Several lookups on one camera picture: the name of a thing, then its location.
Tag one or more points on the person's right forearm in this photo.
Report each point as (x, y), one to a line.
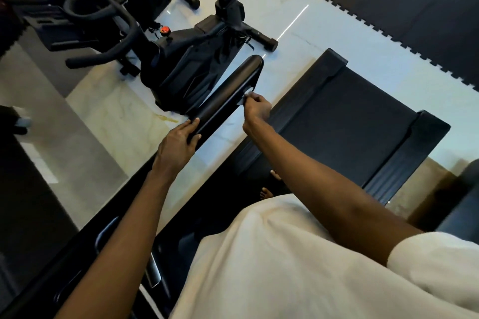
(329, 188)

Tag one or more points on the black treadmill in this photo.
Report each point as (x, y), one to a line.
(329, 128)

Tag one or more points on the person's bare foot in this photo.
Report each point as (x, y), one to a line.
(266, 192)
(276, 176)

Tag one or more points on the person's left forearm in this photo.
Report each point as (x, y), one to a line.
(120, 255)

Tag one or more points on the person's right hand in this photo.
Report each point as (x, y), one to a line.
(256, 109)

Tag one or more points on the small white wipe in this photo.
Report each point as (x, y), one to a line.
(248, 93)

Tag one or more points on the black interlocking foam mat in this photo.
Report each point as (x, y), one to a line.
(397, 1)

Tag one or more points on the person's left hand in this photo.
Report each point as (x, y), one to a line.
(176, 150)

